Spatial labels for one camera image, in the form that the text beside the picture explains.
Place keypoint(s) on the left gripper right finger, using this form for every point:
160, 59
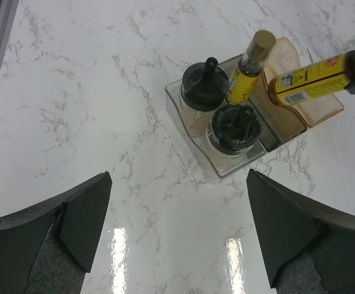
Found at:
307, 246

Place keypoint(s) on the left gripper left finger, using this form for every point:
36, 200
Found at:
49, 247

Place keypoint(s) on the yellow label bottle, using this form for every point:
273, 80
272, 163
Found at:
249, 67
310, 82

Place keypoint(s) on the black cap shaker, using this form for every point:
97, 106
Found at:
234, 129
203, 88

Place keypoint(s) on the orange plastic bin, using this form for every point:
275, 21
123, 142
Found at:
283, 58

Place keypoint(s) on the clear plastic bin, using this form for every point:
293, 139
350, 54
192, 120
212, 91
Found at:
215, 164

